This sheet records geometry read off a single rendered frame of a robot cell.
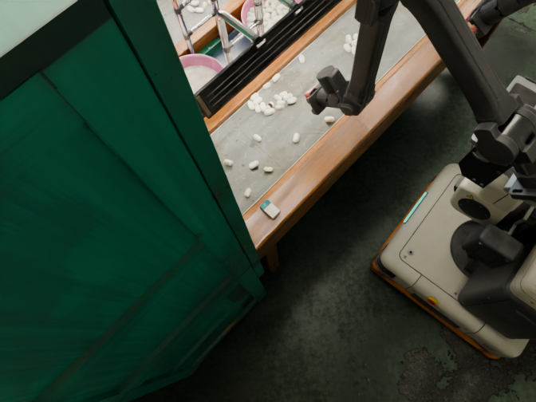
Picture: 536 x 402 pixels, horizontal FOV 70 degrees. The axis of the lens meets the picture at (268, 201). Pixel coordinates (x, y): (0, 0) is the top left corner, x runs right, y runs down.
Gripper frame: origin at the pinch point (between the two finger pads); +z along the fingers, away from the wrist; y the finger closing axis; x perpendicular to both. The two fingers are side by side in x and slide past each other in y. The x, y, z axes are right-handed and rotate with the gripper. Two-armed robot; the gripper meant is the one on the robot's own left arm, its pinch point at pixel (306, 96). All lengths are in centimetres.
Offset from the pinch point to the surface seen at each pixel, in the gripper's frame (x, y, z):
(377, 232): 95, -8, 22
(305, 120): 9.8, 2.0, 6.6
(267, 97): -1.2, 4.2, 19.1
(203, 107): -22.5, 32.5, -9.0
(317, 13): -20.8, -11.7, -8.2
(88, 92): -49, 55, -78
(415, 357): 127, 26, -16
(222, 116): -6.7, 21.9, 21.2
